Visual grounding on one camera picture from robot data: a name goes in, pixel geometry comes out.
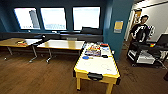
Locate yellow red game box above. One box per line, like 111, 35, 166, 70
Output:
88, 44, 100, 51

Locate colourful snack packets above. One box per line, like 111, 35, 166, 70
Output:
84, 49, 102, 57

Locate blue round paddle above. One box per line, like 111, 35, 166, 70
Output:
82, 55, 90, 60

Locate white vent panel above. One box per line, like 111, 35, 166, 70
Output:
65, 36, 78, 41

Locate black cushion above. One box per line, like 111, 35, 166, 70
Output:
80, 26, 104, 35

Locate red flat box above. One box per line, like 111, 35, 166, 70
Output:
100, 43, 109, 48

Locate white plate blue rim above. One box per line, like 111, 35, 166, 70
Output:
100, 46, 109, 52

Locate large wooden table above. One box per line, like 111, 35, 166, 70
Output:
36, 39, 86, 64

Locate white yellow air hockey table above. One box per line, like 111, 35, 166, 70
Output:
73, 42, 122, 94

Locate bright window pane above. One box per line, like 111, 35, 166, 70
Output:
72, 6, 101, 32
13, 7, 40, 30
40, 7, 67, 31

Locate black office chair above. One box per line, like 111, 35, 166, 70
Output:
33, 34, 51, 46

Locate person in black shirt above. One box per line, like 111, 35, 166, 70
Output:
129, 14, 151, 44

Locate black wheeled cart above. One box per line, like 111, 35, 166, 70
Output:
126, 33, 168, 69

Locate red yellow item stack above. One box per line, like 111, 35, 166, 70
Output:
16, 40, 28, 46

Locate dark window bench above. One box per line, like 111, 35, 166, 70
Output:
0, 31, 104, 43

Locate colourful cube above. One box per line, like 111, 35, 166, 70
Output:
149, 42, 156, 48

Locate wooden table with clutter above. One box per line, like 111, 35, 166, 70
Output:
0, 37, 43, 64

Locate black monitor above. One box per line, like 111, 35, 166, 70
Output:
155, 33, 168, 48

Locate yellow wall poster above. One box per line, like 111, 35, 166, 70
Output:
113, 20, 124, 34

